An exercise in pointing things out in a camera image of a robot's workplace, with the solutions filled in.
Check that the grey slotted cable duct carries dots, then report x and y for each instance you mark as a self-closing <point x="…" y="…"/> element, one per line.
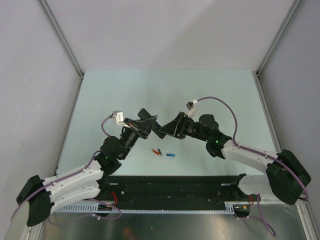
<point x="189" y="208"/>

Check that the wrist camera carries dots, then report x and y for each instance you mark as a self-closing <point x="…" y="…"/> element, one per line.
<point x="118" y="118"/>
<point x="191" y="106"/>

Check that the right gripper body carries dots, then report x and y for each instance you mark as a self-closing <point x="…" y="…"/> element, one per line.
<point x="183" y="122"/>

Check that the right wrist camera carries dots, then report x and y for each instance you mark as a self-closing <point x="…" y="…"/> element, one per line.
<point x="191" y="106"/>

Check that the black remote control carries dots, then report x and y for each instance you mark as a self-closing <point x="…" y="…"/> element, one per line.
<point x="143" y="114"/>

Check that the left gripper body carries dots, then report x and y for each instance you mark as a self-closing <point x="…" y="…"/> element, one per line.
<point x="134" y="127"/>

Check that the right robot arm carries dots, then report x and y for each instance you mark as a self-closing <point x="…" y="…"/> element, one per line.
<point x="286" y="175"/>

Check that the blue battery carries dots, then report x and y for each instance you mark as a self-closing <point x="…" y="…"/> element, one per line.
<point x="170" y="155"/>

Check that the silver black battery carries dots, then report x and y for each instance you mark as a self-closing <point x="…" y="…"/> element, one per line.
<point x="160" y="152"/>

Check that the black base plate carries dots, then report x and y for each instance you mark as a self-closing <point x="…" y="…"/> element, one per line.
<point x="172" y="190"/>

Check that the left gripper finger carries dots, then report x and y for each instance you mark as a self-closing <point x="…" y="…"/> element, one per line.
<point x="146" y="132"/>
<point x="145" y="123"/>

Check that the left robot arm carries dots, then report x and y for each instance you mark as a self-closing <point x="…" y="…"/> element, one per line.
<point x="45" y="195"/>

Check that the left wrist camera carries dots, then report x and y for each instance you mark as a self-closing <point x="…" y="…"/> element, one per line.
<point x="118" y="118"/>

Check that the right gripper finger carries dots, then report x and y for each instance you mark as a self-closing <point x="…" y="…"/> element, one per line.
<point x="162" y="135"/>
<point x="172" y="125"/>

